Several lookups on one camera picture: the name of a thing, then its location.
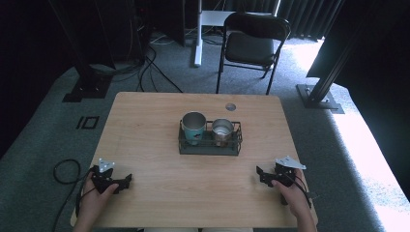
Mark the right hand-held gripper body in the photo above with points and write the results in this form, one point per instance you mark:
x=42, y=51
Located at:
x=286, y=175

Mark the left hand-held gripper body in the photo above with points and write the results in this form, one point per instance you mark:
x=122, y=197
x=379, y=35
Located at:
x=103, y=177

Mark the silver metal cup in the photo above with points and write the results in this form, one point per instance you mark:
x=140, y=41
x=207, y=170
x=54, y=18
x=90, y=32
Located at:
x=222, y=132

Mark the teal metal cup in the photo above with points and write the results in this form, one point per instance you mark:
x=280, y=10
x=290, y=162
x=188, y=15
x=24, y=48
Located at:
x=193, y=129

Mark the person's right hand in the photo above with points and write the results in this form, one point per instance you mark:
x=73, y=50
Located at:
x=298, y=199

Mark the person's left hand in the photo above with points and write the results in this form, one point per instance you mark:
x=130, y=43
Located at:
x=92, y=203

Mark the grey table grommet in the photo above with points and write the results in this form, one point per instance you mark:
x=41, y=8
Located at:
x=230, y=107

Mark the black metal stand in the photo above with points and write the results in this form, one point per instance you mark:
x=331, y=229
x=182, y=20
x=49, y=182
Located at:
x=87, y=80
x=320, y=93

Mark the black folding chair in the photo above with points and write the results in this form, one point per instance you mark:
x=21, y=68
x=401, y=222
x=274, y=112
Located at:
x=249, y=48

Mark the dark pleated curtain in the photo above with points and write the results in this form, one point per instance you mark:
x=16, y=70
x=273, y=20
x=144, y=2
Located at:
x=306, y=16

